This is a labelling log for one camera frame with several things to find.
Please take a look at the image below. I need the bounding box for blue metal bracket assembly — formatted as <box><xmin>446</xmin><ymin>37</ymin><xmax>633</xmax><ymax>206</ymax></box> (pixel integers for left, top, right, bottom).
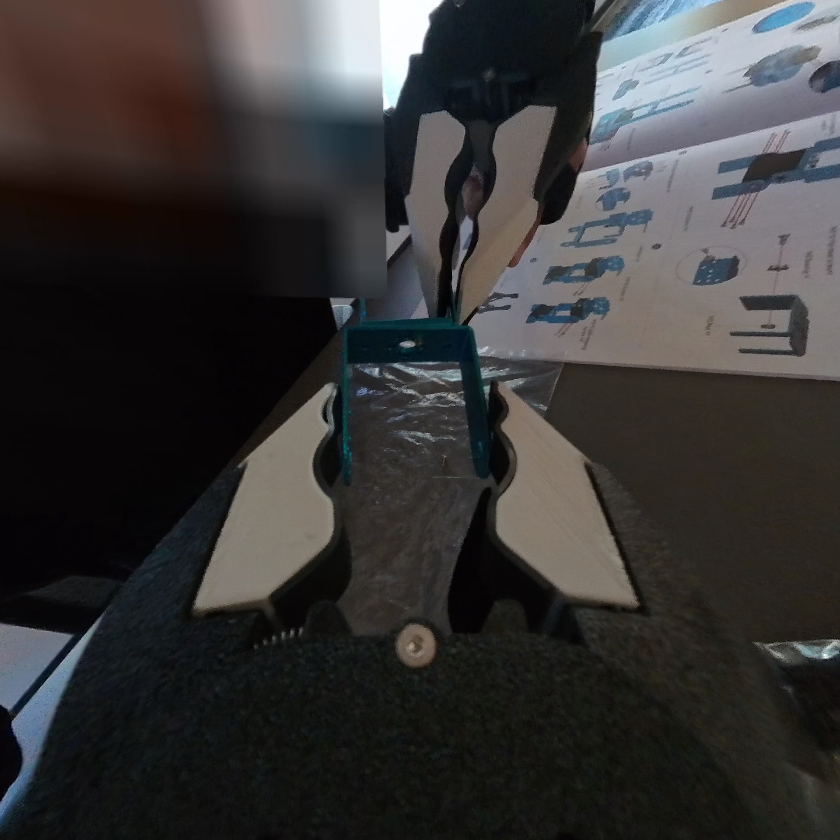
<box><xmin>340</xmin><ymin>315</ymin><xmax>494</xmax><ymax>488</ymax></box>

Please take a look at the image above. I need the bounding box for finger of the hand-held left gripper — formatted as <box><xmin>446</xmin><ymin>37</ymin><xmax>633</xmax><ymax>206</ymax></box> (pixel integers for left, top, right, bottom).
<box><xmin>406</xmin><ymin>110</ymin><xmax>473</xmax><ymax>319</ymax></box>
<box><xmin>458</xmin><ymin>105</ymin><xmax>559</xmax><ymax>326</ymax></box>

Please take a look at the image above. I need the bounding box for grey desk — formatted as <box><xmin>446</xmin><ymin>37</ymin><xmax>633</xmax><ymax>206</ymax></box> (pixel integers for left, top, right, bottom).
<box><xmin>217</xmin><ymin>328</ymin><xmax>840</xmax><ymax>647</ymax></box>

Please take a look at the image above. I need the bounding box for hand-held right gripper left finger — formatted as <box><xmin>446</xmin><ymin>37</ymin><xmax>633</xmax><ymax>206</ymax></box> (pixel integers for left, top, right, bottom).
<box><xmin>192</xmin><ymin>384</ymin><xmax>342</xmax><ymax>618</ymax></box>

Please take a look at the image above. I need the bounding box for clear plastic bag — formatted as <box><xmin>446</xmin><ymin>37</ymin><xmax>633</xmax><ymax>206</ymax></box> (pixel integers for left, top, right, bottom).
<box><xmin>341</xmin><ymin>348</ymin><xmax>567</xmax><ymax>639</ymax></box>

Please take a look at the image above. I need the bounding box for assembly instruction manual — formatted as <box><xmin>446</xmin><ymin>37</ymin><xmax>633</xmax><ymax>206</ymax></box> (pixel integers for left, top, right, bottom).
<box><xmin>471</xmin><ymin>0</ymin><xmax>840</xmax><ymax>383</ymax></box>

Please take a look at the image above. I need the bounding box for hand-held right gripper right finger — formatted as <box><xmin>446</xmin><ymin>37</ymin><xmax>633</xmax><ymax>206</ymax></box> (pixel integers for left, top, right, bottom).
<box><xmin>489</xmin><ymin>381</ymin><xmax>641</xmax><ymax>613</ymax></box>

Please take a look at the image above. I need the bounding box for person's left hand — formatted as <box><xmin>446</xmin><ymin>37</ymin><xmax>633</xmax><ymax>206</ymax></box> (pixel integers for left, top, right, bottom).
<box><xmin>505</xmin><ymin>141</ymin><xmax>589</xmax><ymax>270</ymax></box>

